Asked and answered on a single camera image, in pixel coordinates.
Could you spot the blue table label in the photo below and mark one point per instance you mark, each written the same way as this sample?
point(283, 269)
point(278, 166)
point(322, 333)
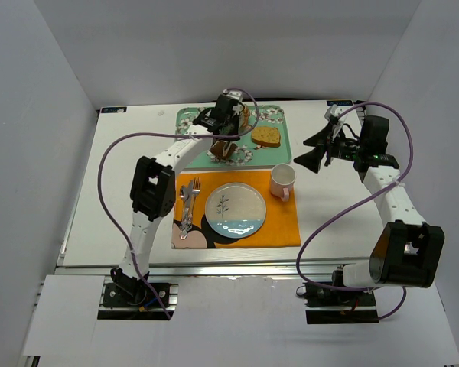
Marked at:
point(113, 109)
point(340, 102)

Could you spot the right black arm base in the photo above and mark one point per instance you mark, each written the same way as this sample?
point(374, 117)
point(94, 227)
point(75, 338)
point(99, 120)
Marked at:
point(332, 307)

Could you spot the silver fork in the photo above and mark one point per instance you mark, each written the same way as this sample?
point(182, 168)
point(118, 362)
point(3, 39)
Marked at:
point(194, 192)

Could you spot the large seeded bread slice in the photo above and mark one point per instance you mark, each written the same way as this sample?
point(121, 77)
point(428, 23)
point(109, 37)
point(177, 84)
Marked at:
point(266, 136)

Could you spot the silver spoon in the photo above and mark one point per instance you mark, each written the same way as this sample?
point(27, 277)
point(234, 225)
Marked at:
point(184, 195)

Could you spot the silver knife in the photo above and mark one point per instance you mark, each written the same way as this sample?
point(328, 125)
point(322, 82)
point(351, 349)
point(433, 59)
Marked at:
point(188, 202)

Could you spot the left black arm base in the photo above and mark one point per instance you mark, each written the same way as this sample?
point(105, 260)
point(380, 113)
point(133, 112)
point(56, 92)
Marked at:
point(126, 298)

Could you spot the pink white mug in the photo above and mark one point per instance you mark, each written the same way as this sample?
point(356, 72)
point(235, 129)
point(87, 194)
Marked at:
point(282, 181)

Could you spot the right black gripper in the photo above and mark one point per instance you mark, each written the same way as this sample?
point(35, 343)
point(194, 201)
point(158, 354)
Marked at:
point(330, 146)

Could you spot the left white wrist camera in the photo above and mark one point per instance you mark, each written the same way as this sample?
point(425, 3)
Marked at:
point(234, 98)

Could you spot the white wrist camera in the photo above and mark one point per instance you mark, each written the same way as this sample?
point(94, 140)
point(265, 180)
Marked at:
point(234, 98)
point(334, 114)

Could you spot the metal serving tongs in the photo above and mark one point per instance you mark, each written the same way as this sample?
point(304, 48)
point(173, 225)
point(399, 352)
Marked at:
point(227, 149)

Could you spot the narrow seeded bread slice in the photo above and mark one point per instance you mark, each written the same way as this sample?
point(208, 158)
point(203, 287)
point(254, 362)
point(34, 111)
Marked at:
point(244, 119)

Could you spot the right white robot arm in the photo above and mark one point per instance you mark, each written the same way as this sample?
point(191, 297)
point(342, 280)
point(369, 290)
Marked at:
point(408, 250)

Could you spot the teal floral tray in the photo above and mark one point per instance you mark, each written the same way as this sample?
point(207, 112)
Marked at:
point(247, 153)

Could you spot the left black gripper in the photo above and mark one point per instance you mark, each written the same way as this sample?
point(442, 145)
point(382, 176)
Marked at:
point(222, 134)

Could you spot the right blue table label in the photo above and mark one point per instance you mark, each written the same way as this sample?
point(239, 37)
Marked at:
point(340, 102)

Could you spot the blue white ceramic plate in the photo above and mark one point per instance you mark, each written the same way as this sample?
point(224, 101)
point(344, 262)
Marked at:
point(235, 210)

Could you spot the left blue table label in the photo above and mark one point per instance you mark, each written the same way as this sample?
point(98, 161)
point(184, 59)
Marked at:
point(113, 109)

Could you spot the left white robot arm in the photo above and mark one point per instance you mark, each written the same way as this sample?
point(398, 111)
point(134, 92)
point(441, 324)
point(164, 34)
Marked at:
point(153, 192)

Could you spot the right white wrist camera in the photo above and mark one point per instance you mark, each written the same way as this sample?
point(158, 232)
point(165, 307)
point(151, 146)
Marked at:
point(334, 114)

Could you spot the orange cartoon placemat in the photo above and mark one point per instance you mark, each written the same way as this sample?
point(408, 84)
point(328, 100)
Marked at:
point(280, 228)

